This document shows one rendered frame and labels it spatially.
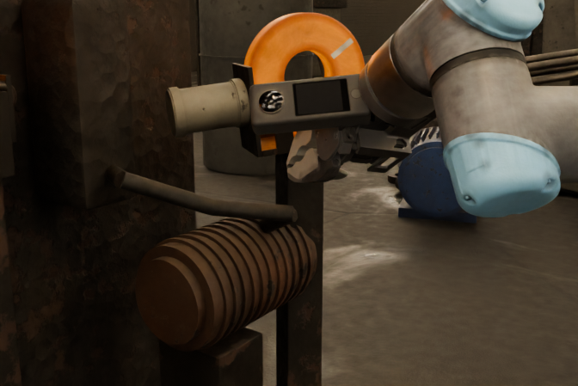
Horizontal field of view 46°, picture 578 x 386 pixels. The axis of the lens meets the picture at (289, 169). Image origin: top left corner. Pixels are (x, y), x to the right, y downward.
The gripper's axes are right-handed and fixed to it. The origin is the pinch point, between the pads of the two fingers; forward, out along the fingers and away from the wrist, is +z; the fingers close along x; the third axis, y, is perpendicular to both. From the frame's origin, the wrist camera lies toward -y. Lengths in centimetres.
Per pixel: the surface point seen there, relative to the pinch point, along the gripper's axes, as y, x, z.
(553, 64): 36.5, 15.0, -10.1
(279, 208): -0.6, -4.1, 2.2
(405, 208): 120, 57, 139
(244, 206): -4.5, -3.7, 3.4
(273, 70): -1.7, 12.1, -1.9
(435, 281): 94, 15, 96
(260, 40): -3.9, 14.8, -3.4
